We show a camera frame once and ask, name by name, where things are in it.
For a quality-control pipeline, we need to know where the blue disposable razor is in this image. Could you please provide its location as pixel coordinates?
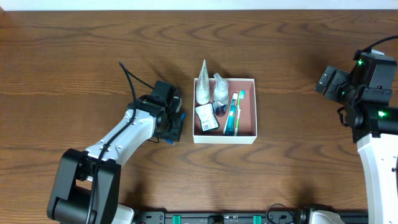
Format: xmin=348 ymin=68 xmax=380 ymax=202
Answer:
xmin=162 ymin=113 xmax=185 ymax=144

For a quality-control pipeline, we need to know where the green white wipes packet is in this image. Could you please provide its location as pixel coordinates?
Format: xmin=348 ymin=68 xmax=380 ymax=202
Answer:
xmin=195 ymin=103 xmax=219 ymax=132

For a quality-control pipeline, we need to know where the white lotion tube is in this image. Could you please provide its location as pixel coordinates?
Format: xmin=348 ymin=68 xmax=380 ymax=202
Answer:
xmin=195 ymin=60 xmax=210 ymax=105

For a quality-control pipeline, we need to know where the clear blue soap pump bottle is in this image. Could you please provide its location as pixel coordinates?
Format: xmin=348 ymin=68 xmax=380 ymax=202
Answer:
xmin=213 ymin=73 xmax=229 ymax=117

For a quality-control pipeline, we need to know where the teal toothpaste tube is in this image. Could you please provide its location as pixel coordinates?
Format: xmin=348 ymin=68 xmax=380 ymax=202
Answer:
xmin=223 ymin=93 xmax=238 ymax=136

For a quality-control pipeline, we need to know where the green blue toothbrush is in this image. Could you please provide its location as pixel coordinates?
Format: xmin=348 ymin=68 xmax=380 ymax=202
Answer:
xmin=234 ymin=90 xmax=245 ymax=136

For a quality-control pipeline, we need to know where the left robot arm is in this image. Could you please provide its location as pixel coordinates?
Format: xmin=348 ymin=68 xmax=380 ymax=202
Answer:
xmin=47 ymin=95 xmax=183 ymax=224

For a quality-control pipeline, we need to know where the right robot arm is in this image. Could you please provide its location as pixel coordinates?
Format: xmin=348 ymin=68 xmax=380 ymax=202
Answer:
xmin=315 ymin=50 xmax=397 ymax=223

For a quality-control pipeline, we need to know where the white pink cardboard box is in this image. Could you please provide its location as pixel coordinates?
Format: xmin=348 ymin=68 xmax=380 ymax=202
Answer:
xmin=192 ymin=78 xmax=257 ymax=144

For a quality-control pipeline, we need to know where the right black cable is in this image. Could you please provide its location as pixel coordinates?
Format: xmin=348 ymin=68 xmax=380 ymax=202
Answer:
xmin=354 ymin=34 xmax=398 ymax=60

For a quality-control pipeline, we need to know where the black cable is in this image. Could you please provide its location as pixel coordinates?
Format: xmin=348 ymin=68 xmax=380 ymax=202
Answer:
xmin=85 ymin=61 xmax=155 ymax=224
xmin=354 ymin=34 xmax=398 ymax=60

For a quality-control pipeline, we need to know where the left black cable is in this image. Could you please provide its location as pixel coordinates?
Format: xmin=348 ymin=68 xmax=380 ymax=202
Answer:
xmin=85 ymin=61 xmax=155 ymax=224

